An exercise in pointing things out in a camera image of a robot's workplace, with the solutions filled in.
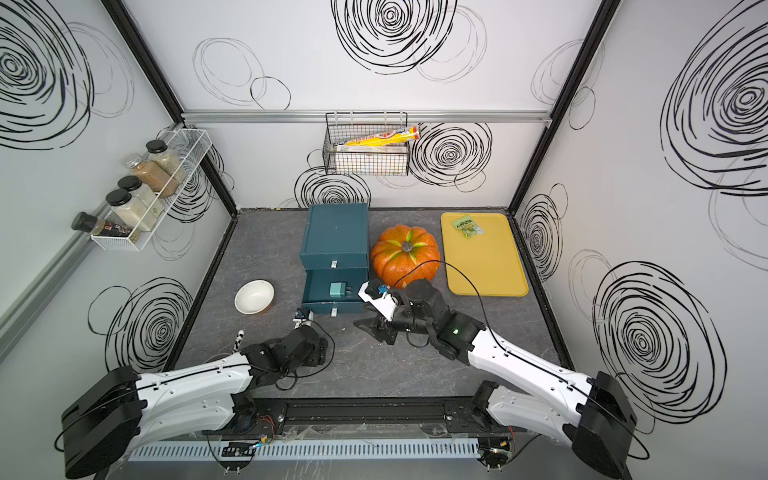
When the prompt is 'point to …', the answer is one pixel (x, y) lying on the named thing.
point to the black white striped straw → (239, 337)
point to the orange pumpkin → (405, 254)
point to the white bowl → (254, 297)
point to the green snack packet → (468, 226)
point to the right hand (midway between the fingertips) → (360, 315)
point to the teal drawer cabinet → (335, 249)
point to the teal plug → (340, 290)
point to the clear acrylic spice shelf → (189, 145)
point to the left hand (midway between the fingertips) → (319, 346)
